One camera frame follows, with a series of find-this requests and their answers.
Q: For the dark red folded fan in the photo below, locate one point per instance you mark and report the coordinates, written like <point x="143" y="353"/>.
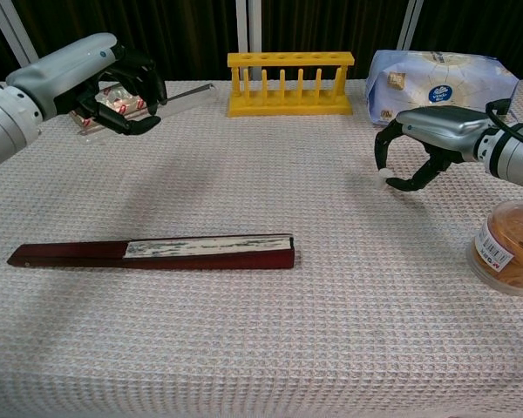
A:
<point x="178" y="254"/>

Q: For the yellow test tube rack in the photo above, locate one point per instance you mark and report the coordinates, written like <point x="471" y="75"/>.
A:
<point x="287" y="104"/>

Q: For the clear tub of rubber bands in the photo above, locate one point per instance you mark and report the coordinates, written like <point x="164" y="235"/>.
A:
<point x="510" y="248"/>

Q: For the clear glass test tube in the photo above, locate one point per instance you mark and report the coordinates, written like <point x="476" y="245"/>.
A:
<point x="192" y="93"/>

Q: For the pink waffle tablecloth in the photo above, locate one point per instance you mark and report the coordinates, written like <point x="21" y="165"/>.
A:
<point x="261" y="331"/>

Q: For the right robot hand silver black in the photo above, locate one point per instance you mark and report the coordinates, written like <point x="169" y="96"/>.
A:
<point x="440" y="124"/>

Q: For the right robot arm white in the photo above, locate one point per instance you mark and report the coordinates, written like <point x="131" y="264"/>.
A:
<point x="514" y="154"/>

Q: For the small white cap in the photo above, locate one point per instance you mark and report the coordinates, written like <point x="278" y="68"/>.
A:
<point x="382" y="177"/>

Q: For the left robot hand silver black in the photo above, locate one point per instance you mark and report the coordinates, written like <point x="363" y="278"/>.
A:
<point x="65" y="72"/>

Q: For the white screen frame post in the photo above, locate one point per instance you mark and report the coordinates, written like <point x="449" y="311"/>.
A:
<point x="409" y="24"/>
<point x="19" y="39"/>
<point x="249" y="30"/>

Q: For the blue white tissue pack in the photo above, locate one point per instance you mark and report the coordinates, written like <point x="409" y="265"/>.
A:
<point x="440" y="78"/>

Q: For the gold foil snack package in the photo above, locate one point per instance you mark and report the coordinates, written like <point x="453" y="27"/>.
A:
<point x="113" y="96"/>

